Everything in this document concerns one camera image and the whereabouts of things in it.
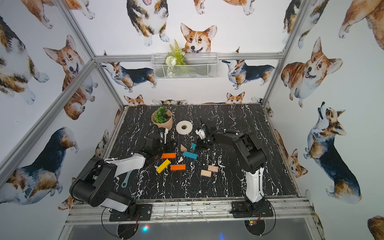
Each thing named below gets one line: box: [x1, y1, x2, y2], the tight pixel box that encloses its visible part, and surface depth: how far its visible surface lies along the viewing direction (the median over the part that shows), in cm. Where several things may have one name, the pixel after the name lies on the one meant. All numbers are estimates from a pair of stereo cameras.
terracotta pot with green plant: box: [151, 106, 173, 132], surface depth 99 cm
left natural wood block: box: [200, 169, 212, 178], surface depth 87 cm
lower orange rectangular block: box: [170, 164, 187, 171], surface depth 90 cm
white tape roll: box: [176, 120, 193, 135], surface depth 109 cm
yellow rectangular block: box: [156, 158, 171, 174], surface depth 91 cm
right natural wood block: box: [208, 165, 219, 173], surface depth 90 cm
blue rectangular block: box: [182, 151, 199, 160], surface depth 95 cm
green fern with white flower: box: [165, 39, 187, 65], surface depth 84 cm
